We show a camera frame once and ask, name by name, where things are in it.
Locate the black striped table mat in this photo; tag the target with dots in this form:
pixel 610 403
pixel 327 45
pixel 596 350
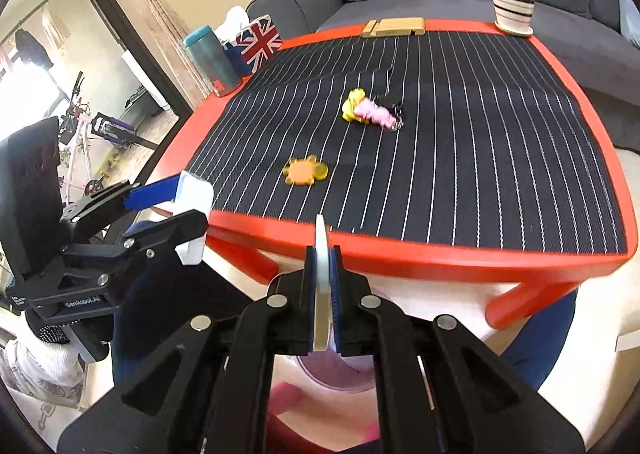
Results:
pixel 475 159

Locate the beige woven wall hanging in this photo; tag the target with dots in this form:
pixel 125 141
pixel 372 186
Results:
pixel 150 9

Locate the wooden phone stand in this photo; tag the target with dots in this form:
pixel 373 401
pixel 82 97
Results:
pixel 395 27

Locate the flag print tissue box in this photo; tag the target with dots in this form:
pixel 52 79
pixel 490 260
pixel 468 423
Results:
pixel 257 46

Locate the person's right leg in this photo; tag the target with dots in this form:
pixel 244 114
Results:
pixel 540 344

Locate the teal thermos bottle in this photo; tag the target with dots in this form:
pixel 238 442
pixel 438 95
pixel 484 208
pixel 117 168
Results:
pixel 215 64

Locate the white plastic piece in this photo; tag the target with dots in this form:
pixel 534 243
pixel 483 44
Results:
pixel 322 264

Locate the bin with purple bag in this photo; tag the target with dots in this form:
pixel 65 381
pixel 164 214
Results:
pixel 340 374

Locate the pale blue compartment box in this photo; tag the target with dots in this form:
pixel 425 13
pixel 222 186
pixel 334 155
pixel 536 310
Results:
pixel 195 194

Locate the grey fabric sofa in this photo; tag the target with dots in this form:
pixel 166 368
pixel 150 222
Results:
pixel 450 4

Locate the potted cactus in striped pot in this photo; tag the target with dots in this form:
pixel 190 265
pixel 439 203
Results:
pixel 512 11

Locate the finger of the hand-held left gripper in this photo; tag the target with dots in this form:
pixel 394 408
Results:
pixel 180 229
pixel 150 191

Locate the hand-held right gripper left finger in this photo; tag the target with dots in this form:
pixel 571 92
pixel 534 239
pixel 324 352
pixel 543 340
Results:
pixel 311 304

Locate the light blue cushion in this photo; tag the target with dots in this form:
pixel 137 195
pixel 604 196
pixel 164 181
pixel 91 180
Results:
pixel 631 19

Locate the orange toy turtle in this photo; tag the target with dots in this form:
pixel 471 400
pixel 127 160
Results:
pixel 302 171

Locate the person's left forearm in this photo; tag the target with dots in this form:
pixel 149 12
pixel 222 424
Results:
pixel 45 374

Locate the pink slipper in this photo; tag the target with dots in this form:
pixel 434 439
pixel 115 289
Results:
pixel 285 396

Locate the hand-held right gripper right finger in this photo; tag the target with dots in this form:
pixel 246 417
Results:
pixel 336 304

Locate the red table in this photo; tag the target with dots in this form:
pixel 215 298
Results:
pixel 450 261

